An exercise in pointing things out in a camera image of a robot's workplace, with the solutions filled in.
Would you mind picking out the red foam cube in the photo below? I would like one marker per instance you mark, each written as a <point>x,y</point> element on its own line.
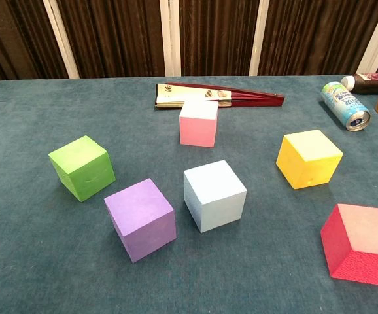
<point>339,245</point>

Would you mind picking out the pink foam cube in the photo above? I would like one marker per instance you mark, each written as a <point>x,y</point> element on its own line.
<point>197,127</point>

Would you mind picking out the light blue foam cube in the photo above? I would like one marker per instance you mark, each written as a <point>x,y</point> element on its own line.
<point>215,196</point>

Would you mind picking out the red paper folding fan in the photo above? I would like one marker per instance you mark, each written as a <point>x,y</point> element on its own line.
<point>176,95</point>

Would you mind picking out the purple foam cube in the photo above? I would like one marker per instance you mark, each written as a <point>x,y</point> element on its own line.
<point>140,219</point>

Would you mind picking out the yellow foam cube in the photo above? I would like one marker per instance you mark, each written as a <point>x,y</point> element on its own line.
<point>306,163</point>

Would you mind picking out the green foam cube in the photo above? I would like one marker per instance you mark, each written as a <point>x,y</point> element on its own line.
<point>84,173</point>

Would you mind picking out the teal felt table cover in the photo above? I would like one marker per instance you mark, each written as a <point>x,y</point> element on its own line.
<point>45,261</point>

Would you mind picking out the dark grape juice bottle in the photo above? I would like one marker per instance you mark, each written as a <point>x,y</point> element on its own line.
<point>369,83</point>

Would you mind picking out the light blue drink can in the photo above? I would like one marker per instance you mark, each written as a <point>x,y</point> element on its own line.
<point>342,104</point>

